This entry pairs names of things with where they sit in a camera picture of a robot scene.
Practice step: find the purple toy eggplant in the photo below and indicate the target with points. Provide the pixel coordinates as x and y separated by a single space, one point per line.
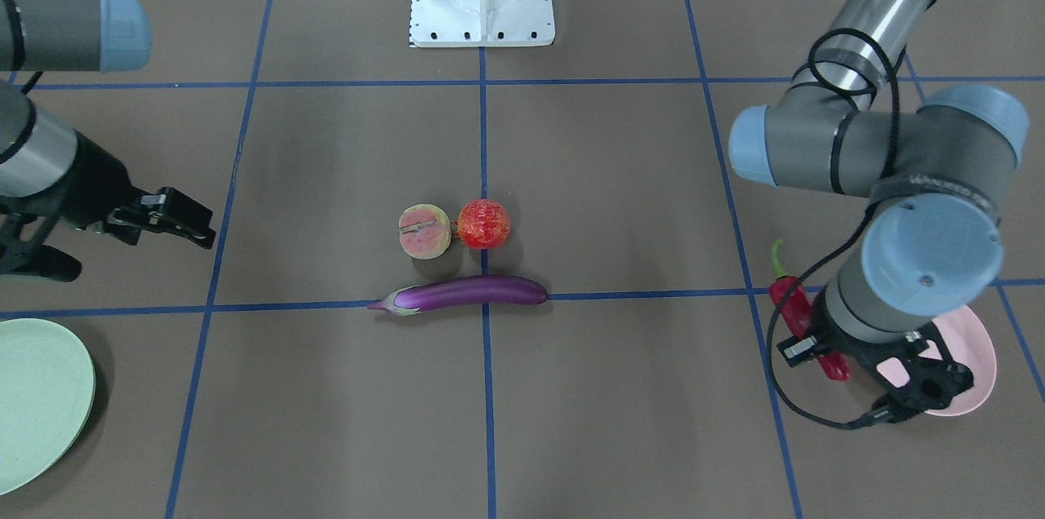
463 291

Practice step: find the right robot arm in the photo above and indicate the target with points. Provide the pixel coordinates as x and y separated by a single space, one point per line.
52 174

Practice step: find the pink plate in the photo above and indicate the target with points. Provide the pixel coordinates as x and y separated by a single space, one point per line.
969 343

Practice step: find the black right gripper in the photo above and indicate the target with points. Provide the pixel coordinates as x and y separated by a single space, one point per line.
91 186

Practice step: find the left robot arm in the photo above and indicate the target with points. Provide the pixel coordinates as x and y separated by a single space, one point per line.
933 182

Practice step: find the pink green toy peach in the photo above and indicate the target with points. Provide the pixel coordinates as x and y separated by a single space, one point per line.
424 231

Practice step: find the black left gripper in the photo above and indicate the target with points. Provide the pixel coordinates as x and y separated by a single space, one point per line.
849 348

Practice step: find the red toy chili pepper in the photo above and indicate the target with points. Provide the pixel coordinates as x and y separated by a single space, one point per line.
796 310

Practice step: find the light green plate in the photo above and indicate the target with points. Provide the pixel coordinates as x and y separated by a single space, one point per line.
47 393

